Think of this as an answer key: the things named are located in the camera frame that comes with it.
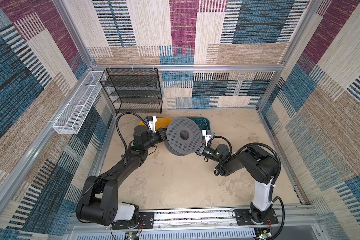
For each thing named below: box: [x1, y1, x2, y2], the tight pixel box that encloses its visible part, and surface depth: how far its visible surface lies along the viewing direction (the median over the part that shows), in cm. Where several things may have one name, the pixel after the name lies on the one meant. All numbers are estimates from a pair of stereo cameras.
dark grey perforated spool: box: [163, 117, 203, 156], surface depth 80 cm
